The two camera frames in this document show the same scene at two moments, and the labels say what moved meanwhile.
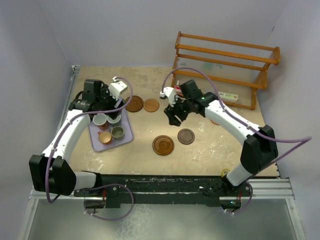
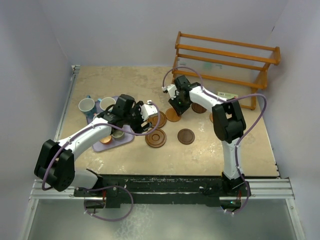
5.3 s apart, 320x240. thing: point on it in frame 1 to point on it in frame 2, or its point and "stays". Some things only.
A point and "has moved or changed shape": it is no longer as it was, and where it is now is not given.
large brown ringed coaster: (127, 100) has moved or changed shape
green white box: (228, 97) stays
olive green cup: (117, 132) stays
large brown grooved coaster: (163, 145) to (157, 139)
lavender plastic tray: (98, 146) stays
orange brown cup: (105, 137) stays
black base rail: (114, 190) stays
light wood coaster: (151, 105) has moved or changed shape
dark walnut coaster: (186, 136) stays
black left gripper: (104, 92) to (137, 128)
